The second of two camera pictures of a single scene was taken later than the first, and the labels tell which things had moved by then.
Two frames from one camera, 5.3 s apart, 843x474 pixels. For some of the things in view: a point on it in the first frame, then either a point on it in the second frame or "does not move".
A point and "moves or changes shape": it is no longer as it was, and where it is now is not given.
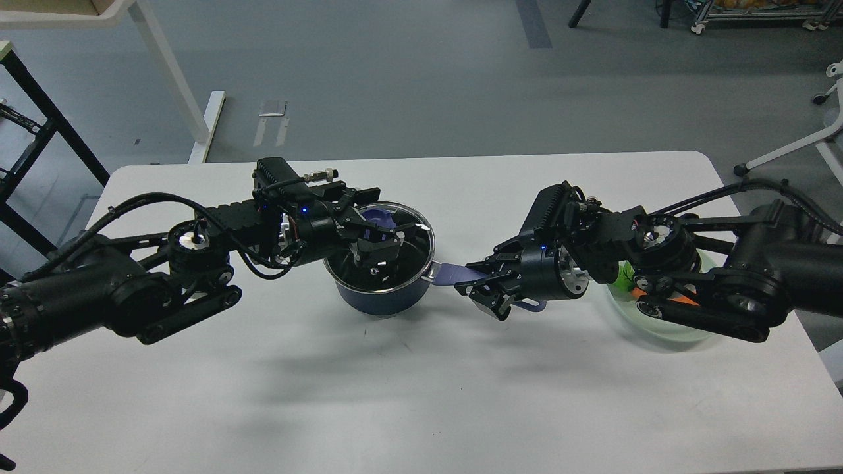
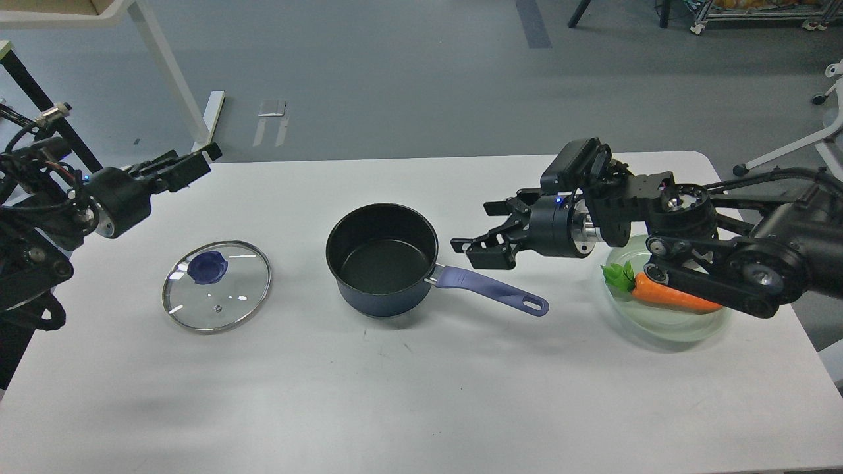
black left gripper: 324,227 → 122,201
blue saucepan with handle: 405,286 does not move
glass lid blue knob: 379,216 moves or changes shape
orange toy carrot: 626,276 does not move
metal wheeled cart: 817,14 does not move
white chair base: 830,145 does not move
